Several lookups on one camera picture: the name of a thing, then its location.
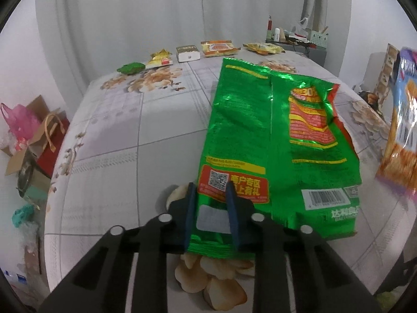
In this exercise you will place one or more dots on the red gift bag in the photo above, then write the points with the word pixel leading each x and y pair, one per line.
pixel 52 150

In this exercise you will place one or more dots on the green snack bag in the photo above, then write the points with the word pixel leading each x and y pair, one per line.
pixel 247 130

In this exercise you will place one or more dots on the teal crumpled bag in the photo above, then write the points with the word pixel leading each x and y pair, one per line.
pixel 22 215

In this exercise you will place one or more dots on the tall patterned carton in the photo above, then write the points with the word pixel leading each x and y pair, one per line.
pixel 386 71

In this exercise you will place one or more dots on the white curtain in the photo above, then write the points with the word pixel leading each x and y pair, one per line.
pixel 163 13

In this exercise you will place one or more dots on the small white box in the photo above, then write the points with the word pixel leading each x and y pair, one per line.
pixel 188 53

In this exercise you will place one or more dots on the small white bottle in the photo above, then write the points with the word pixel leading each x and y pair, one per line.
pixel 277 35

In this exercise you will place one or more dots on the pink plastic bag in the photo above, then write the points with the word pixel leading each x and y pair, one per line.
pixel 21 122

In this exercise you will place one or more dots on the brown cardboard box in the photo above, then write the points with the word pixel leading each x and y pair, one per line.
pixel 19 159

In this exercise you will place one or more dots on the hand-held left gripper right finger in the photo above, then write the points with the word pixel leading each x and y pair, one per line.
pixel 234 218

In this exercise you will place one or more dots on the printed cardboard box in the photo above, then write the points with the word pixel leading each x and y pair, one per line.
pixel 369 97

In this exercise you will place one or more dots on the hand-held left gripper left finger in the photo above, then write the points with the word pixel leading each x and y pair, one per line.
pixel 189 218

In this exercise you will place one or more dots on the grey cabinet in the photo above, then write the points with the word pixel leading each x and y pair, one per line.
pixel 314 54

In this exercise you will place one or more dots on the yellow red snack packet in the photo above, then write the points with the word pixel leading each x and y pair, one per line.
pixel 159 59

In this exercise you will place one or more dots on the orange snack packet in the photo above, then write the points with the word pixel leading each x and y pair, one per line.
pixel 220 49

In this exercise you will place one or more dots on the purple cracker bag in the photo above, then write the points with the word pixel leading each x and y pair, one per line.
pixel 402 143

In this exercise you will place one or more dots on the small green packet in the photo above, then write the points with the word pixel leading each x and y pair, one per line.
pixel 131 68

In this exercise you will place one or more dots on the white board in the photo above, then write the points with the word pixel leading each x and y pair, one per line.
pixel 371 68

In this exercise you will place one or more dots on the red bottle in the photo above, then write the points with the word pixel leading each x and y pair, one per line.
pixel 270 22

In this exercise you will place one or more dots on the wide yellow snack packet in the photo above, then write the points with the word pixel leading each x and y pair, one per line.
pixel 264 48

